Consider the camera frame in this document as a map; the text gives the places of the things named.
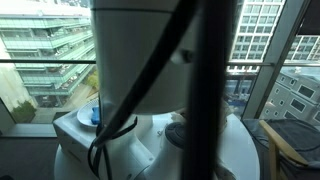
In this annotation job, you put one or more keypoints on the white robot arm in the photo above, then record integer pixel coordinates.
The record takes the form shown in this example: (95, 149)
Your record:
(133, 50)

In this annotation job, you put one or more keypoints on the blue sponge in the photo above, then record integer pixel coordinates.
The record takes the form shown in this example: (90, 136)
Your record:
(95, 115)

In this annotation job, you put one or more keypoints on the white paper plate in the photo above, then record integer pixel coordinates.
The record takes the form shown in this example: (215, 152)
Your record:
(85, 115)

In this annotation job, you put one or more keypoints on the white styrofoam box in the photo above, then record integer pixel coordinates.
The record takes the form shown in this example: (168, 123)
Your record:
(73, 136)

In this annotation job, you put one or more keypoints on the gray window mullion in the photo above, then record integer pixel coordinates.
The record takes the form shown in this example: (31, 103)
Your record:
(271, 66)

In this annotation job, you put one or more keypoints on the gray window railing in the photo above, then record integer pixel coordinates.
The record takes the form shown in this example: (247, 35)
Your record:
(50, 61)

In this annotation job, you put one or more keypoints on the wooden armchair gray cushion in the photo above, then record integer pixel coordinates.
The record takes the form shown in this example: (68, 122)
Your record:
(276, 143)

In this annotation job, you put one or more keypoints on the dark roller window blind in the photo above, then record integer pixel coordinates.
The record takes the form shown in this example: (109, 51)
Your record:
(311, 16)

